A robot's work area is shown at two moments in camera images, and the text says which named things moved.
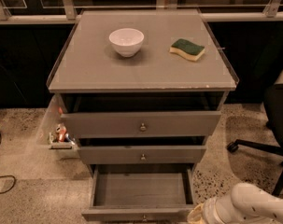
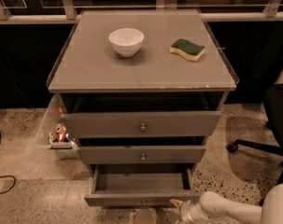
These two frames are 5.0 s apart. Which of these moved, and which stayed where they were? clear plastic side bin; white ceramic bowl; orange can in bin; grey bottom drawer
Moved: grey bottom drawer
Stayed: clear plastic side bin; orange can in bin; white ceramic bowl
